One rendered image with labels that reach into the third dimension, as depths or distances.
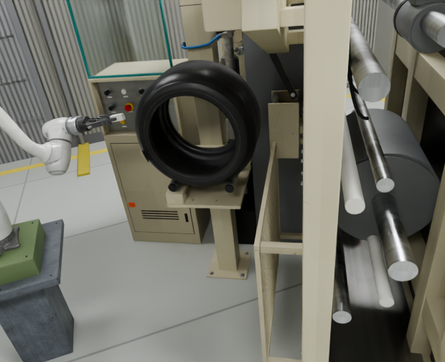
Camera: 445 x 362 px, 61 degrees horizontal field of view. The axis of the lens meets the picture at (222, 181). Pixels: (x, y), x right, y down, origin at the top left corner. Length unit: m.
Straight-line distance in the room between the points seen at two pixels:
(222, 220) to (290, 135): 0.74
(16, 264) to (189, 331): 1.01
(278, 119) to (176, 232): 1.33
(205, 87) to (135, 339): 1.51
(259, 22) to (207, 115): 0.99
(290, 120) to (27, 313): 1.64
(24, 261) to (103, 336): 0.77
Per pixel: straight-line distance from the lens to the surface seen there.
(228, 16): 1.24
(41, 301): 2.21
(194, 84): 1.57
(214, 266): 2.67
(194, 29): 1.92
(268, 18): 1.11
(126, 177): 2.72
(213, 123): 2.04
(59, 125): 2.01
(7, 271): 2.01
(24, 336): 2.39
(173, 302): 2.52
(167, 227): 2.86
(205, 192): 1.95
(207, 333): 2.33
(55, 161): 1.95
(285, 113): 1.89
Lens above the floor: 1.84
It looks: 31 degrees down
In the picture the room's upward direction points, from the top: 7 degrees counter-clockwise
